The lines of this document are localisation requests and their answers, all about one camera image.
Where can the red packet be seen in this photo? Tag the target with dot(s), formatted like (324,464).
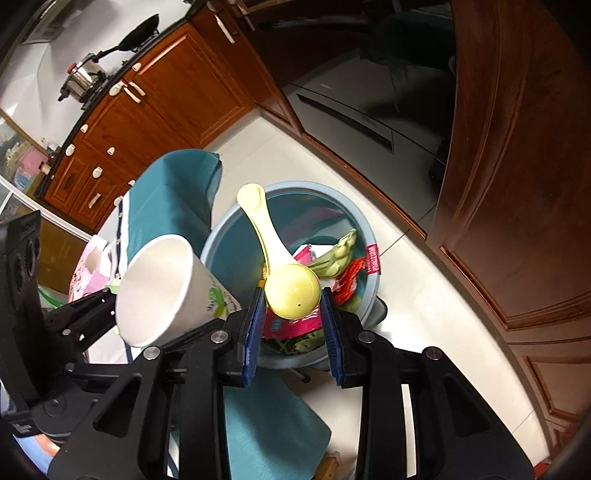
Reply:
(351,279)

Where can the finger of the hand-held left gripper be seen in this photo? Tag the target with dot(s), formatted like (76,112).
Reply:
(101,376)
(87,309)

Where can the glass sliding door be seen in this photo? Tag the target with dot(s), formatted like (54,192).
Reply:
(60,258)

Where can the white paper cup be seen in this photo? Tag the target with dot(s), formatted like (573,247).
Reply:
(157,286)

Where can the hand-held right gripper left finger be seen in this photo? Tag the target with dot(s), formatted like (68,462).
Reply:
(254,332)

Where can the person's left forearm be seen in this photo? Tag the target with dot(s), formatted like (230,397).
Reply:
(39,457)

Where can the teal floor mat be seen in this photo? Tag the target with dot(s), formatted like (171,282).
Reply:
(175,198)

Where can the blue plastic bin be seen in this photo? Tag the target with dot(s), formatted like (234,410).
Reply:
(231,249)

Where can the built-in kitchen appliance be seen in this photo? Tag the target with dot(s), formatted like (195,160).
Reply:
(369,92)

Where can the yellow plastic measuring scoop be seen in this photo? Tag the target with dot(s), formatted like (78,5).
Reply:
(291,290)

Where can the steel pressure cooker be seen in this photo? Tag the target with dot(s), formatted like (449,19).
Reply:
(85,76)

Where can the tall wooden cabinet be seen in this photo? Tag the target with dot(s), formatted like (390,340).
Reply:
(517,184)

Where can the pink printed box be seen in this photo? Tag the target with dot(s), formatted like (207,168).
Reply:
(85,272)

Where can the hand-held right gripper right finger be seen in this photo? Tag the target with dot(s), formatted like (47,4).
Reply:
(331,337)

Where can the green vegetable scrap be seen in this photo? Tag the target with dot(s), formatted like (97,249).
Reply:
(337,254)
(295,345)

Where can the black wok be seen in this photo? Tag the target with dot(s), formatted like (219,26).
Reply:
(138,32)

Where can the green white plastic bag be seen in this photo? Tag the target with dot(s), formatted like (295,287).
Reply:
(53,297)

